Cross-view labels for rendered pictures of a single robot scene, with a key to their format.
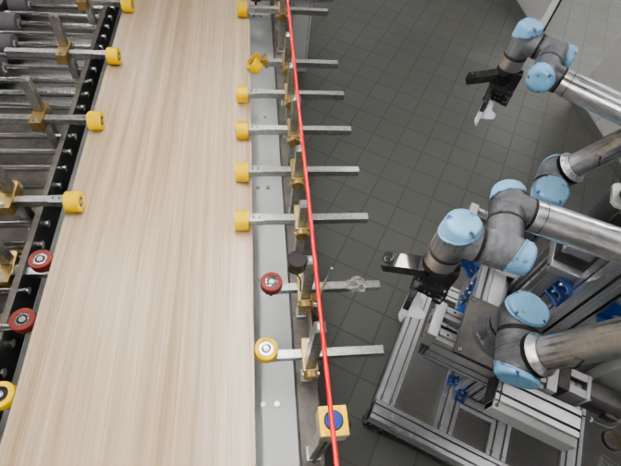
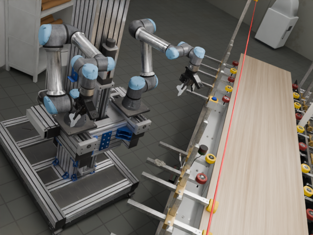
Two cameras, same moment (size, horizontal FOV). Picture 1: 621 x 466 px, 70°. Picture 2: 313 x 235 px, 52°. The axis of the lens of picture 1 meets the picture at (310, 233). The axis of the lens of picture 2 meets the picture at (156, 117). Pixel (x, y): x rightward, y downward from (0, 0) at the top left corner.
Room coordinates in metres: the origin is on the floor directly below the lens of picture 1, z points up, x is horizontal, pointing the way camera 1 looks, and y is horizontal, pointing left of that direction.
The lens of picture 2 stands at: (2.49, 0.25, 2.46)
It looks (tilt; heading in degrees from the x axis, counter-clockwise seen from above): 35 degrees down; 199
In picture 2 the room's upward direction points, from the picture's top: 19 degrees clockwise
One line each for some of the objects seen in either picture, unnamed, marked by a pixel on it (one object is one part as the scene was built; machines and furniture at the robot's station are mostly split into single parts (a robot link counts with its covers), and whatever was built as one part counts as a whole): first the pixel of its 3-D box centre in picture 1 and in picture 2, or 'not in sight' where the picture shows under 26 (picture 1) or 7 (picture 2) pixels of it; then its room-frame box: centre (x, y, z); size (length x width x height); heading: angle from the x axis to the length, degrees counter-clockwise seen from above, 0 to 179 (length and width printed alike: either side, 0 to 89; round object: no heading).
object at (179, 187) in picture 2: (300, 222); (180, 189); (1.02, 0.04, 0.94); 0.13 x 0.06 x 0.05; 13
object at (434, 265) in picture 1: (443, 255); (193, 66); (0.56, -0.30, 1.54); 0.08 x 0.08 x 0.05
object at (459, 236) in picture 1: (456, 237); (197, 56); (0.56, -0.30, 1.61); 0.09 x 0.08 x 0.11; 79
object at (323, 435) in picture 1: (331, 423); (212, 103); (0.25, -0.13, 1.18); 0.07 x 0.07 x 0.08; 13
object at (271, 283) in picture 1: (271, 288); (199, 182); (0.76, 0.11, 0.85); 0.08 x 0.08 x 0.11
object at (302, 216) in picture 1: (299, 239); (177, 194); (1.00, 0.04, 0.86); 0.03 x 0.03 x 0.48; 13
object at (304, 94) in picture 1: (293, 93); not in sight; (1.77, 0.19, 0.95); 0.50 x 0.04 x 0.04; 103
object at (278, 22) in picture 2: not in sight; (279, 21); (-5.73, -0.47, 0.60); 0.65 x 0.54 x 1.20; 72
